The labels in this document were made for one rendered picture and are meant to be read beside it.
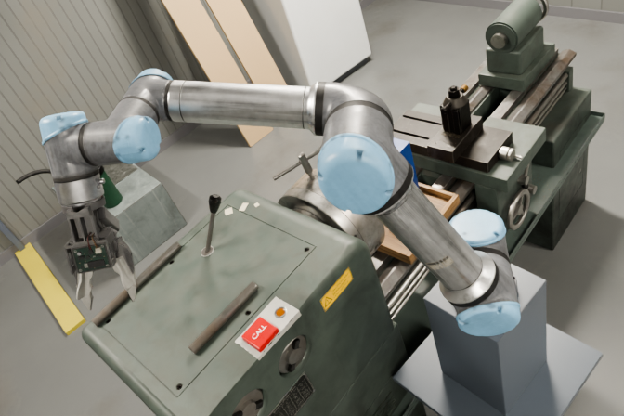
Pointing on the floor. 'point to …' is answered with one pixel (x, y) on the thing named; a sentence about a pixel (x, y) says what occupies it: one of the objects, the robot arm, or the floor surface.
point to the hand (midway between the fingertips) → (110, 298)
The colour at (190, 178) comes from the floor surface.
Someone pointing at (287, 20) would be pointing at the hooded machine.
